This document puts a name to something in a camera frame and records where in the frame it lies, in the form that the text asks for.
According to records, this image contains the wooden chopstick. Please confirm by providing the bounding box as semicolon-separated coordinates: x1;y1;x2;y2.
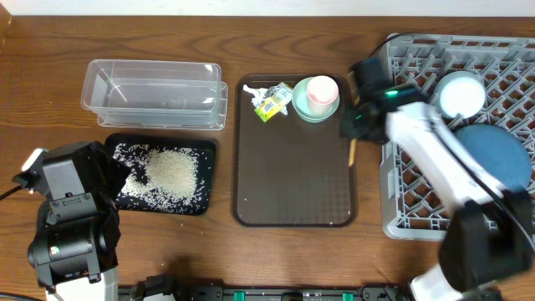
348;139;357;167

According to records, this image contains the pink cup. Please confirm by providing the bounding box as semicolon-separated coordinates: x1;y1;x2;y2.
307;75;339;116

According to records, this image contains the green bowl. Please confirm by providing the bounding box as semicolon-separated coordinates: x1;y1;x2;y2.
292;75;339;123

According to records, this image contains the white rice pile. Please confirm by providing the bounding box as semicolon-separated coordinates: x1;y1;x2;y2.
111;143;209;212

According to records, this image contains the yellow snack wrapper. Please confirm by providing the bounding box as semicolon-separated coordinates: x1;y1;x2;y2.
253;82;293;122

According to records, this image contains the light blue bowl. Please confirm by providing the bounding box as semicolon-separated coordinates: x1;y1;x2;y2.
435;71;486;119

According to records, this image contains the dark blue bowl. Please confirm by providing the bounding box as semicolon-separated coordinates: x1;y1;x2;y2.
454;124;532;191

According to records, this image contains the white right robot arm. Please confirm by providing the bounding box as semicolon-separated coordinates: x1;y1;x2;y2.
340;85;534;300

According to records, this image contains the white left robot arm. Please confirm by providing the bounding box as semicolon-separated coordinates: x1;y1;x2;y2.
22;141;130;293

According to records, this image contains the black waste tray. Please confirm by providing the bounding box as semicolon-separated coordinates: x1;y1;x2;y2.
103;133;218;217

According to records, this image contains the grey dishwasher rack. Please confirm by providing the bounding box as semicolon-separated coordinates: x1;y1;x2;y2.
376;33;534;241

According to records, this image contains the clear plastic bin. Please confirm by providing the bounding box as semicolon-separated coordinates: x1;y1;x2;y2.
80;59;228;130

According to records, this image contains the brown serving tray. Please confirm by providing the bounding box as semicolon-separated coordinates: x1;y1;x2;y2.
232;74;358;227

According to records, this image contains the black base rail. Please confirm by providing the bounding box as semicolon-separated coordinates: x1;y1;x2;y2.
118;274;411;301

